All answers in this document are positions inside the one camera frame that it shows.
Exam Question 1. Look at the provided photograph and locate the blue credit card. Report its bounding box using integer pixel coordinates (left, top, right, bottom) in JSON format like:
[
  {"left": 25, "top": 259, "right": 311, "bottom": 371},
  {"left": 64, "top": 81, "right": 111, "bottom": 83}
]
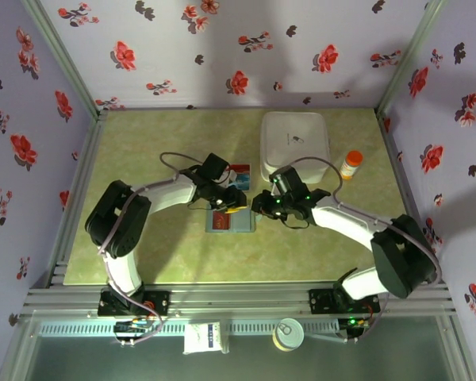
[{"left": 228, "top": 172, "right": 251, "bottom": 190}]

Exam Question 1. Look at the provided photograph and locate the grey-green card holder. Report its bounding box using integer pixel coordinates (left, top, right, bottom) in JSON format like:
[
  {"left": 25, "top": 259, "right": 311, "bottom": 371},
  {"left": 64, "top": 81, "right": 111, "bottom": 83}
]
[{"left": 204, "top": 206, "right": 259, "bottom": 234}]

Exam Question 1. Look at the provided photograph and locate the clear acrylic card stand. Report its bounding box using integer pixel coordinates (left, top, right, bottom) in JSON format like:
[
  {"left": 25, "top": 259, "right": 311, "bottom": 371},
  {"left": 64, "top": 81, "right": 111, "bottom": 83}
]
[{"left": 226, "top": 162, "right": 259, "bottom": 192}]

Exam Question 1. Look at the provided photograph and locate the orange pill bottle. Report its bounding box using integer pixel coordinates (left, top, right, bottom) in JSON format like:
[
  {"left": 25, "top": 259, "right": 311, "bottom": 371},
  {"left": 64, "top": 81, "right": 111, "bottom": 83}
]
[{"left": 339, "top": 150, "right": 364, "bottom": 181}]

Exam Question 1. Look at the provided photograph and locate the tin can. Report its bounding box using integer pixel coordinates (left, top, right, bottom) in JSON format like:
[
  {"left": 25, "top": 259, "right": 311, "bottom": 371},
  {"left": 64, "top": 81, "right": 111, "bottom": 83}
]
[{"left": 272, "top": 317, "right": 305, "bottom": 352}]

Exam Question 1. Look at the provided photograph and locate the white paper packet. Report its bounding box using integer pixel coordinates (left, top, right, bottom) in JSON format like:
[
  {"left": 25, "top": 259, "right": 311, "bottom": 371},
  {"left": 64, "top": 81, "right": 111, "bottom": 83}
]
[{"left": 182, "top": 321, "right": 229, "bottom": 356}]

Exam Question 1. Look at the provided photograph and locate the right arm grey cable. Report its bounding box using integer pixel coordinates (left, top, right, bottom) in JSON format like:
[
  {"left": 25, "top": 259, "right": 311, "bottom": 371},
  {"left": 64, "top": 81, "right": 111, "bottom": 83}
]
[{"left": 283, "top": 156, "right": 443, "bottom": 344}]

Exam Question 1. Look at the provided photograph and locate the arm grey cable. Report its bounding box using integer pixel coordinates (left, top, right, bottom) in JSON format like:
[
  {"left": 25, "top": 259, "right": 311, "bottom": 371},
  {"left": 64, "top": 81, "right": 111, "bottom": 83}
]
[
  {"left": 283, "top": 156, "right": 443, "bottom": 344},
  {"left": 98, "top": 152, "right": 167, "bottom": 345}
]

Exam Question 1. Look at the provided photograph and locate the aluminium front rail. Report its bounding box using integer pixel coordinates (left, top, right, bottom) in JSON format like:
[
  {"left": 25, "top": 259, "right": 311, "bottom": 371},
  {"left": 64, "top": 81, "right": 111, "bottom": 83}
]
[{"left": 20, "top": 282, "right": 458, "bottom": 321}]

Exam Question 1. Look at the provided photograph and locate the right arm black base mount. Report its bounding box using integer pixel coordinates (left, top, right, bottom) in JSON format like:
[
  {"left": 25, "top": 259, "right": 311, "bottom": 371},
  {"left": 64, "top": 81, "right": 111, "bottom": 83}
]
[{"left": 308, "top": 287, "right": 381, "bottom": 317}]

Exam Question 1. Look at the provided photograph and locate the aluminium side rail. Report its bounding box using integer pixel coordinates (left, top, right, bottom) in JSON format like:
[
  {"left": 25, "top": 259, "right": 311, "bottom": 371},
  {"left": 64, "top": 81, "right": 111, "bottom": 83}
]
[
  {"left": 30, "top": 110, "right": 109, "bottom": 289},
  {"left": 374, "top": 109, "right": 448, "bottom": 285}
]

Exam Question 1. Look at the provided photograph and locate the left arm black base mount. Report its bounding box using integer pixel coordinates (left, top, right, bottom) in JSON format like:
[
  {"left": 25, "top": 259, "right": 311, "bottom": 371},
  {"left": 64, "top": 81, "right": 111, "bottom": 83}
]
[{"left": 98, "top": 288, "right": 171, "bottom": 318}]

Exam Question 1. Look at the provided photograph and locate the left arm grey cable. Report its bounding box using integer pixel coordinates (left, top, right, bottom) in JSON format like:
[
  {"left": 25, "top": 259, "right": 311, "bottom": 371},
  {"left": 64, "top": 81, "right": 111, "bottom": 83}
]
[{"left": 98, "top": 152, "right": 167, "bottom": 345}]

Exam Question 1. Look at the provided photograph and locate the aluminium frame post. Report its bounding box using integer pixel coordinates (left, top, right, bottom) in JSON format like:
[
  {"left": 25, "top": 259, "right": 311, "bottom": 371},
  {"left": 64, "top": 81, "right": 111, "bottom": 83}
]
[
  {"left": 21, "top": 0, "right": 109, "bottom": 120},
  {"left": 374, "top": 0, "right": 447, "bottom": 118}
]

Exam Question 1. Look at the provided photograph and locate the grey slotted cable duct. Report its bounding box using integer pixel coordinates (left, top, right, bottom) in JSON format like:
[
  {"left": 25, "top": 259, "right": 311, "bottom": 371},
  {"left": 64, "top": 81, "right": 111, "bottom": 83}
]
[{"left": 37, "top": 320, "right": 341, "bottom": 338}]

